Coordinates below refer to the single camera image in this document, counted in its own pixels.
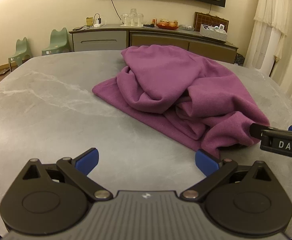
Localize grey brown sideboard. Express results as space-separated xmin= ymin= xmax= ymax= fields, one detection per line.
xmin=69 ymin=24 xmax=239 ymax=64

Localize clear glasses on tray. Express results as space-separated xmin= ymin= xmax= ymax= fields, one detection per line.
xmin=120 ymin=9 xmax=144 ymax=27

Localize red fruit plate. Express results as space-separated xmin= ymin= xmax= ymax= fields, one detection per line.
xmin=156 ymin=19 xmax=179 ymax=30

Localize white curtain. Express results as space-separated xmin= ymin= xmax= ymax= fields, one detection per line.
xmin=253 ymin=0 xmax=292 ymax=105

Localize purple pants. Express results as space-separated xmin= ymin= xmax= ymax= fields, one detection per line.
xmin=92 ymin=44 xmax=271 ymax=159

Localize black cable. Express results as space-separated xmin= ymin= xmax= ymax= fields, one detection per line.
xmin=110 ymin=0 xmax=123 ymax=18

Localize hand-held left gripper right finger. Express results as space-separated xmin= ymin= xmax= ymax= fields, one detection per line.
xmin=180 ymin=149 xmax=272 ymax=202

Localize white storage basket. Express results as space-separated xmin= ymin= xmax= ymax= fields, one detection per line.
xmin=199 ymin=24 xmax=228 ymax=42

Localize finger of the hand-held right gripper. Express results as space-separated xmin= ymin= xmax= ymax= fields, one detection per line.
xmin=249 ymin=122 xmax=271 ymax=140

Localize white power strip with charger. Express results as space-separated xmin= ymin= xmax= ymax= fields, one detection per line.
xmin=93 ymin=13 xmax=104 ymax=28

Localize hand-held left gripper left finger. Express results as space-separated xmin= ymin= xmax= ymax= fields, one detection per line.
xmin=21 ymin=147 xmax=113 ymax=202

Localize small green chair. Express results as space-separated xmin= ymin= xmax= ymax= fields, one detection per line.
xmin=41 ymin=27 xmax=73 ymax=56
xmin=8 ymin=37 xmax=33 ymax=68

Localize white tower air conditioner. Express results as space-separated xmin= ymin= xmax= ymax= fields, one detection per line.
xmin=244 ymin=21 xmax=276 ymax=77

